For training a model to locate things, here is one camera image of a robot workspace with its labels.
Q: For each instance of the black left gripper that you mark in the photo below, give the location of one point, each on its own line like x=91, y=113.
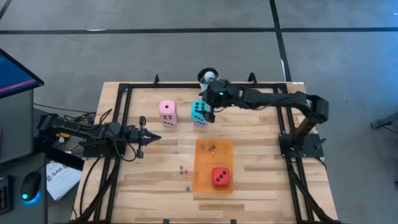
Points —
x=133, y=133

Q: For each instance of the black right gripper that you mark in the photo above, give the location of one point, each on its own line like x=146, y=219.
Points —
x=222, y=93

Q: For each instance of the large teal foam die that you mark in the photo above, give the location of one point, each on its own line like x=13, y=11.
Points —
x=199, y=107

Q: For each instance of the large red foam die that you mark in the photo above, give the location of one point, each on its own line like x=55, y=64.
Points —
x=220, y=177

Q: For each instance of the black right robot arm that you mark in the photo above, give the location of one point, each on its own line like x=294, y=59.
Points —
x=280, y=98

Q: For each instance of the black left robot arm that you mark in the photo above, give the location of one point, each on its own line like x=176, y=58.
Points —
x=77, y=129

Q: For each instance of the white ball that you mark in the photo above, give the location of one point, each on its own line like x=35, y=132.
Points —
x=210, y=76

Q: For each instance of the white cylindrical cup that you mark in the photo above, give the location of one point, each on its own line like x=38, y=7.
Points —
x=202, y=85

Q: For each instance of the large purple foam die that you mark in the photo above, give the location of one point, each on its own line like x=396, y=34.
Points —
x=200, y=123

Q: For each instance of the orange translucent plastic bin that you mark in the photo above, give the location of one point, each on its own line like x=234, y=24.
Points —
x=205, y=174

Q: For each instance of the yellow connector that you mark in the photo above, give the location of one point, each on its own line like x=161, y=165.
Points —
x=63, y=135

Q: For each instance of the black equipment box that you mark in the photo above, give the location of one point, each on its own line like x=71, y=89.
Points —
x=65, y=160

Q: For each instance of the white printed paper booklet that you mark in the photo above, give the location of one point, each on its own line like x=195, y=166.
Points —
x=62, y=183

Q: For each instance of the black computer mouse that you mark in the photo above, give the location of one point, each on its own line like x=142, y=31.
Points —
x=30, y=185

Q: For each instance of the grey computer case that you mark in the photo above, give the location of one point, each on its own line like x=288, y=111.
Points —
x=15, y=124

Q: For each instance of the computer monitor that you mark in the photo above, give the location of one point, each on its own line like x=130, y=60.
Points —
x=15, y=74

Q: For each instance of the black keyboard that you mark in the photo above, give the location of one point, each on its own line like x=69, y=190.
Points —
x=5, y=196

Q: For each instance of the black frame clamp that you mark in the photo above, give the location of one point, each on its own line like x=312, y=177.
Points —
x=156, y=80
x=252, y=79
x=233, y=221
x=166, y=221

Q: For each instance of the black metal table frame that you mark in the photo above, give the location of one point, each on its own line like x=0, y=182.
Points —
x=174, y=85

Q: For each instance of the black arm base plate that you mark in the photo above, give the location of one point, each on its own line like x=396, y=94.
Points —
x=311, y=151
x=93, y=152

